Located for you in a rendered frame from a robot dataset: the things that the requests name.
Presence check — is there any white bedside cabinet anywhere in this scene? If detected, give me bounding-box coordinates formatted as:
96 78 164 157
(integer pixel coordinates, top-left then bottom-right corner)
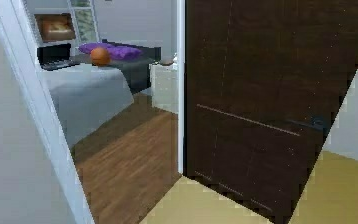
149 61 179 114

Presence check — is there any dark brown room door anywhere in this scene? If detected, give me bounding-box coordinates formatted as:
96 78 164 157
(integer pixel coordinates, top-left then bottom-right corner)
183 0 358 224

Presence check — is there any purple pillow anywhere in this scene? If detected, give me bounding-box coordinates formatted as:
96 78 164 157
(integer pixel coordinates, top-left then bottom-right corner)
78 42 116 55
106 45 143 61

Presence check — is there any grey bed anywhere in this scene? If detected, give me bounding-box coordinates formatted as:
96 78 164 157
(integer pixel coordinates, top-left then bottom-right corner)
41 41 162 148

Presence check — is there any orange basketball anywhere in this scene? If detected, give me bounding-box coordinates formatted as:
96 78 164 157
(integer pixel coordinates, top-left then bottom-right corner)
89 47 112 67

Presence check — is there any white framed window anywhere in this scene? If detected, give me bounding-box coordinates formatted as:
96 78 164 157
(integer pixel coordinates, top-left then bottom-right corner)
67 0 100 45

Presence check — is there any black laptop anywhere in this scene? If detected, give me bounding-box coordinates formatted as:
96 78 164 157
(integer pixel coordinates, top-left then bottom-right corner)
36 43 81 72

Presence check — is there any brown framed picture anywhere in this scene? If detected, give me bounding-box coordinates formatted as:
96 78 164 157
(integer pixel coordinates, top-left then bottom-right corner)
34 13 77 43

